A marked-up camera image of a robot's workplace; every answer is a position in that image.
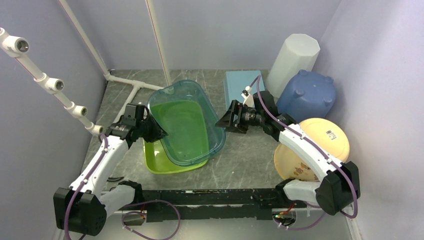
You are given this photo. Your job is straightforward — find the cream cartoon bucket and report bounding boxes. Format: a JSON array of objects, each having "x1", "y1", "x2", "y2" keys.
[{"x1": 273, "y1": 118, "x2": 350, "y2": 182}]

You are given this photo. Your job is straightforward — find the dark green basket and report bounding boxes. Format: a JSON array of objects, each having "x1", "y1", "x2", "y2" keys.
[{"x1": 147, "y1": 79, "x2": 226, "y2": 167}]

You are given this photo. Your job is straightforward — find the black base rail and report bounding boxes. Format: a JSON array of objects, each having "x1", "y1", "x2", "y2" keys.
[{"x1": 121, "y1": 188, "x2": 306, "y2": 223}]

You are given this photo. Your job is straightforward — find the white PVC pipe frame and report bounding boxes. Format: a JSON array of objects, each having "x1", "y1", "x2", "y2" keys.
[{"x1": 0, "y1": 0, "x2": 171, "y2": 139}]

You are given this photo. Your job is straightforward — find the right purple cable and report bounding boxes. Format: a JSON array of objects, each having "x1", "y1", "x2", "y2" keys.
[{"x1": 248, "y1": 75, "x2": 359, "y2": 232}]

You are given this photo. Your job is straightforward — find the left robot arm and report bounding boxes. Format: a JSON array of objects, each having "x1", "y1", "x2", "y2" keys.
[{"x1": 53, "y1": 103, "x2": 168, "y2": 240}]

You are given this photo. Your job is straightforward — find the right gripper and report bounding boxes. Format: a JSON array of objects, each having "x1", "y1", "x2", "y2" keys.
[{"x1": 214, "y1": 100, "x2": 264, "y2": 135}]

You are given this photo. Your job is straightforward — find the white octagonal bin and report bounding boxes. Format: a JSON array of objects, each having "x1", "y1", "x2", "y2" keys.
[{"x1": 264, "y1": 33, "x2": 321, "y2": 99}]

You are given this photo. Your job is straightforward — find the blue bucket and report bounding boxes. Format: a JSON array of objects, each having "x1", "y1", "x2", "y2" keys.
[{"x1": 276, "y1": 69, "x2": 337, "y2": 123}]

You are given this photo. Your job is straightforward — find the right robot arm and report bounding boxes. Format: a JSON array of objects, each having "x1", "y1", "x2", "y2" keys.
[{"x1": 215, "y1": 90, "x2": 361, "y2": 218}]

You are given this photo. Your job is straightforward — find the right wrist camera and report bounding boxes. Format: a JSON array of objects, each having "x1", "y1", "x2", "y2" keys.
[{"x1": 241, "y1": 85, "x2": 254, "y2": 108}]

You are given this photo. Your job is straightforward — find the light blue perforated basket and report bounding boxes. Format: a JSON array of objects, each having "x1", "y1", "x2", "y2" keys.
[{"x1": 223, "y1": 70, "x2": 262, "y2": 109}]

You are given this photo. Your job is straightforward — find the lime green basket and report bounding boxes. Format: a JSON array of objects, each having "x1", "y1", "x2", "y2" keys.
[{"x1": 143, "y1": 140, "x2": 208, "y2": 175}]

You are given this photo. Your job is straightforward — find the black flat handle piece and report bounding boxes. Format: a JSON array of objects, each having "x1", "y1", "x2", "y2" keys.
[{"x1": 106, "y1": 176, "x2": 124, "y2": 183}]

